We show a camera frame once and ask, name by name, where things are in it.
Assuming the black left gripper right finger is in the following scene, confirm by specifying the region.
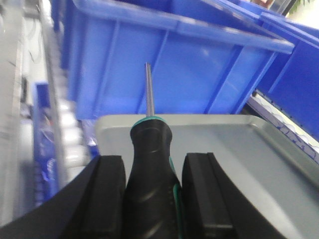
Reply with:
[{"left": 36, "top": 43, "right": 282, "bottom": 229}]
[{"left": 182, "top": 153, "right": 283, "bottom": 239}]

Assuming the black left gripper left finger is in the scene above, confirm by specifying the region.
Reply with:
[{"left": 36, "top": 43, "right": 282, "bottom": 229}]
[{"left": 0, "top": 155, "right": 126, "bottom": 239}]

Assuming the silver metal tray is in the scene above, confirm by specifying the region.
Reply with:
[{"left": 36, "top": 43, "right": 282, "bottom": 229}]
[{"left": 95, "top": 115, "right": 319, "bottom": 239}]

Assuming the blue shelf bin right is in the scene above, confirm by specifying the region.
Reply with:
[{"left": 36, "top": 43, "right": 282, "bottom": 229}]
[{"left": 201, "top": 0, "right": 319, "bottom": 132}]

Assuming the blue shelf bin near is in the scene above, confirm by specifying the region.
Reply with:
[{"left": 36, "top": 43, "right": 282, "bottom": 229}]
[{"left": 53, "top": 0, "right": 294, "bottom": 120}]

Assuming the steel storage shelf rack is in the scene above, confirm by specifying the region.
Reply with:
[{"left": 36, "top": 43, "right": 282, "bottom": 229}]
[{"left": 0, "top": 0, "right": 90, "bottom": 225}]

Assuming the blue shelf bin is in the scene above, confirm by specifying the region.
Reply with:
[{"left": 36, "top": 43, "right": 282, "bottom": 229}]
[
  {"left": 201, "top": 0, "right": 319, "bottom": 132},
  {"left": 53, "top": 0, "right": 294, "bottom": 120}
]

